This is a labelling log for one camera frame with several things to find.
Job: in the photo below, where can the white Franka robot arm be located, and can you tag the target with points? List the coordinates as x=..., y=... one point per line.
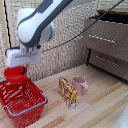
x=43, y=20

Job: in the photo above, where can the red plastic shopping basket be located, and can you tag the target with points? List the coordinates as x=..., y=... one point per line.
x=20, y=101

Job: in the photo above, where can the patterned snack bag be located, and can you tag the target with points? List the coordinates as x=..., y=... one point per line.
x=67, y=92

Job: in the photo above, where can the brown drawer cabinet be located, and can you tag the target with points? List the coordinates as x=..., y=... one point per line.
x=108, y=43

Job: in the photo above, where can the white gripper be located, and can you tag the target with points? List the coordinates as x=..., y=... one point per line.
x=22, y=57

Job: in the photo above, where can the red bowl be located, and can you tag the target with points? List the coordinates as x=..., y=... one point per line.
x=15, y=75

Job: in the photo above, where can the pink mug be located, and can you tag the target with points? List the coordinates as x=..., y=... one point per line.
x=79, y=85

